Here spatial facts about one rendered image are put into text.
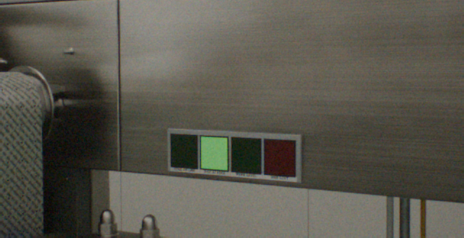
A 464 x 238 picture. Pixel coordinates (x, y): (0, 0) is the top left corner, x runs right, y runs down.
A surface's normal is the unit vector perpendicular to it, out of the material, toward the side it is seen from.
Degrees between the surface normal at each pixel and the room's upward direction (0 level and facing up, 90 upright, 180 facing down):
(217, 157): 90
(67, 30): 90
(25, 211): 90
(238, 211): 90
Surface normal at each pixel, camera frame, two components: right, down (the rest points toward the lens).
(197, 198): -0.57, 0.04
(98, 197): 0.82, 0.03
